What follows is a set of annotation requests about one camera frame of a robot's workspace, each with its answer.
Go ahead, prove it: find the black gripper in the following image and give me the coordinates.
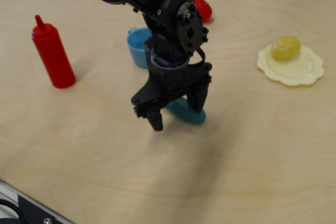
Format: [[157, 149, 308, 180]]
[[131, 61, 212, 131]]

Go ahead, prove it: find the green toy cucumber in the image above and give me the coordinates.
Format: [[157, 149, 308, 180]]
[[165, 97, 206, 125]]

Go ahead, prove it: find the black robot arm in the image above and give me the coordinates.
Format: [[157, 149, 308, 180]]
[[102, 0, 212, 131]]

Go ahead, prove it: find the blue plastic cup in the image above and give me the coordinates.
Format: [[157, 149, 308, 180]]
[[127, 27, 151, 69]]

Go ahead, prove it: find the red toy strawberry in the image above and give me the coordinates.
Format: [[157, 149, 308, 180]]
[[195, 0, 213, 22]]

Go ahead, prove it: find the cream scalloped plate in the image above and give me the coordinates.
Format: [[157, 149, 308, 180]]
[[257, 45, 324, 87]]

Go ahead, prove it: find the yellow toy potato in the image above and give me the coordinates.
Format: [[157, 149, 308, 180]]
[[271, 36, 301, 60]]

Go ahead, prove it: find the red ketchup bottle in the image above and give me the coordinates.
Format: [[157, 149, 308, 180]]
[[31, 15, 76, 89]]

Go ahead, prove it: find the black corner bracket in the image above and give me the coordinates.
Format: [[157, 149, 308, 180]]
[[18, 194, 73, 223]]

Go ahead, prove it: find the aluminium table frame rail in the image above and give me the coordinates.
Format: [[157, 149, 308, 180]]
[[0, 177, 79, 224]]

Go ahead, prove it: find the black cable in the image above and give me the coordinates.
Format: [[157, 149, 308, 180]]
[[0, 198, 27, 224]]

